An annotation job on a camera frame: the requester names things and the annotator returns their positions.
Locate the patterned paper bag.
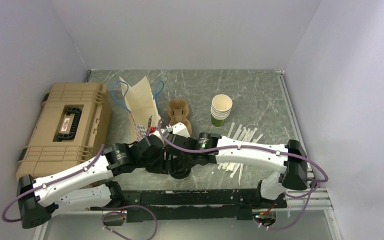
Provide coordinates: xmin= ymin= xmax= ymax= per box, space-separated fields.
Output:
xmin=110 ymin=76 xmax=161 ymax=142

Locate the cardboard cup carrier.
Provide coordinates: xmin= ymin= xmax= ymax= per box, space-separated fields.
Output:
xmin=166 ymin=98 xmax=192 ymax=135

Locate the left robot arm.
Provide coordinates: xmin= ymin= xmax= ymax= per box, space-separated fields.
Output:
xmin=17 ymin=135 xmax=164 ymax=229

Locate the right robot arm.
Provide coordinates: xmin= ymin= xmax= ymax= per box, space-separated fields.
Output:
xmin=163 ymin=132 xmax=308 ymax=208

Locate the pile of wrapped straws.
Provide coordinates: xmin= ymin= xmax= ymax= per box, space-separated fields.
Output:
xmin=217 ymin=122 xmax=262 ymax=185

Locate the stack of paper cups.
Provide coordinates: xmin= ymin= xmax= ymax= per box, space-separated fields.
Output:
xmin=210 ymin=94 xmax=233 ymax=127

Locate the tan hard case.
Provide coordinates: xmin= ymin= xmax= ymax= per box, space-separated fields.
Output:
xmin=15 ymin=82 xmax=112 ymax=180

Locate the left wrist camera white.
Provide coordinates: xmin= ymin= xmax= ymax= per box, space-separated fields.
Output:
xmin=146 ymin=126 xmax=169 ymax=142

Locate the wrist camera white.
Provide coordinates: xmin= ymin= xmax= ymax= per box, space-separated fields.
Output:
xmin=171 ymin=122 xmax=191 ymax=138
xmin=146 ymin=126 xmax=169 ymax=142

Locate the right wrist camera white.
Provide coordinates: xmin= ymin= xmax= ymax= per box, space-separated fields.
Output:
xmin=171 ymin=122 xmax=191 ymax=138

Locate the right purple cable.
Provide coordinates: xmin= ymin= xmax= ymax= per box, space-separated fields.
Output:
xmin=157 ymin=119 xmax=329 ymax=231

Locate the purple cable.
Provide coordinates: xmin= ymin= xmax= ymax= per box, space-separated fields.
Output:
xmin=1 ymin=144 xmax=158 ymax=240
xmin=157 ymin=119 xmax=329 ymax=231

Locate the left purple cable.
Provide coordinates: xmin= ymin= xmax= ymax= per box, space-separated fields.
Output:
xmin=1 ymin=144 xmax=158 ymax=240

